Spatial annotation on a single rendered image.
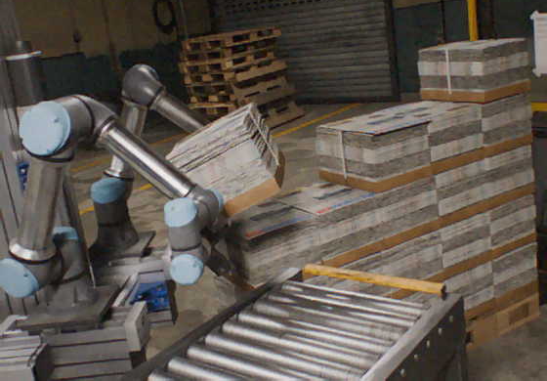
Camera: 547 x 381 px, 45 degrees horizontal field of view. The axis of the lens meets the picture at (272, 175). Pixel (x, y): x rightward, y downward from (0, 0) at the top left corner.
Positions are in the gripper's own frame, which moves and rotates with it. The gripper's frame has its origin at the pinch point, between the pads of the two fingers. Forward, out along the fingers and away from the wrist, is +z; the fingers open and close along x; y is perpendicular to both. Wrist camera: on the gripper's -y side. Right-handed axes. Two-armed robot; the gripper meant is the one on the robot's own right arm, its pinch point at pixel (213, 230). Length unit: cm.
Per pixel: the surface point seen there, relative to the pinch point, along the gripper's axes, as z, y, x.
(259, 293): -6.7, -20.8, -4.0
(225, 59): 682, 35, 86
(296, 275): 5.2, -25.3, -12.9
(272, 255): 36.8, -26.3, -1.5
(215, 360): -39.4, -19.0, 3.4
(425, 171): 79, -37, -62
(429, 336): -37, -37, -43
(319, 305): -16.2, -27.6, -19.5
